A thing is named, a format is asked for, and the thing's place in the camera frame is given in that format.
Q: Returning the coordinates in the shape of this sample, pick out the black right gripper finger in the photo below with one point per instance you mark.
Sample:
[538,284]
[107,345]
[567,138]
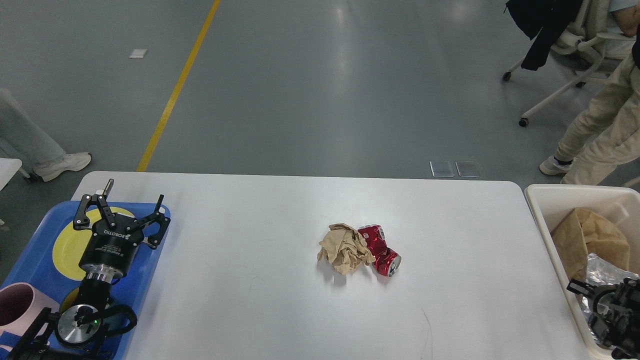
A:
[588,291]

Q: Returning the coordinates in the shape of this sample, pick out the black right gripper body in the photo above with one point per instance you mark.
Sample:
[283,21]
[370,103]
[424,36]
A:
[615,317]

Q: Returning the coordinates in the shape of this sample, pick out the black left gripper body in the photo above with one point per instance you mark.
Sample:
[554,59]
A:
[109,254]

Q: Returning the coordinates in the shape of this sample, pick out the yellow plastic plate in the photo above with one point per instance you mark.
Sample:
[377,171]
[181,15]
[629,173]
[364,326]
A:
[69,247]

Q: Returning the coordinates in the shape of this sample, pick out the crushed clear plastic bottle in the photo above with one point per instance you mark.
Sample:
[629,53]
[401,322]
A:
[600,272]

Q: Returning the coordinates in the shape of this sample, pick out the brown paper bag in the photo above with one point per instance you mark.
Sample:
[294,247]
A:
[583,232]

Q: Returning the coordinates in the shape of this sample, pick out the pink ribbed mug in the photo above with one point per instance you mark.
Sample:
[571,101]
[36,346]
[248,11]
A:
[20,304]

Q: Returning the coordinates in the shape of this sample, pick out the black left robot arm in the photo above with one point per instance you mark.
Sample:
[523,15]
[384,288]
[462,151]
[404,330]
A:
[94,212]

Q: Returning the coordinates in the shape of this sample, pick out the passer-by white shoe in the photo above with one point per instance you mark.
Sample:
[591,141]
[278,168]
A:
[49,160]

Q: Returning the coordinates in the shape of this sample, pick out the blue plastic tray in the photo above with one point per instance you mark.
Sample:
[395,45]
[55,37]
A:
[36,266]

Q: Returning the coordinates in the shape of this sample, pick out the white cart leg with caster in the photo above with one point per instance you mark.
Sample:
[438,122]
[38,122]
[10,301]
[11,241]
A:
[7,151]

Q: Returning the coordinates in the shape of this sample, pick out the beige plastic bin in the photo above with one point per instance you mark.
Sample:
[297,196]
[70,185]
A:
[551,203]

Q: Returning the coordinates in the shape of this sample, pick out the small white side table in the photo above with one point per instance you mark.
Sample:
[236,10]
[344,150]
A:
[8,168]

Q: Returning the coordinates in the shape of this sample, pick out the person in beige trousers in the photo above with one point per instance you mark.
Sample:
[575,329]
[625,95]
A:
[606,134]

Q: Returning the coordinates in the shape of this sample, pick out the clear floor plate right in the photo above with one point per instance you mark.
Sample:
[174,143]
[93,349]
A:
[468,169]

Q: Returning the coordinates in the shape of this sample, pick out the clear floor plate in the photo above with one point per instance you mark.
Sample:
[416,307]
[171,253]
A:
[468,169]
[441,169]

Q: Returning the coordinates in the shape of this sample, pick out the clear floor plate left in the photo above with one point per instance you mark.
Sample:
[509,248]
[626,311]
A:
[441,169]

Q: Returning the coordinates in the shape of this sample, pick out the crumpled brown paper ball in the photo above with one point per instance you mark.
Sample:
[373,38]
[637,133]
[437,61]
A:
[345,249]

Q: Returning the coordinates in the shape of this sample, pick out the crushed red soda can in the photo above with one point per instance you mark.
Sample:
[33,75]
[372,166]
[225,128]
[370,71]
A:
[386,260]

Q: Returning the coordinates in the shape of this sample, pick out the white wheeled chair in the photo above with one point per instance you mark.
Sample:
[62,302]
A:
[574,33]

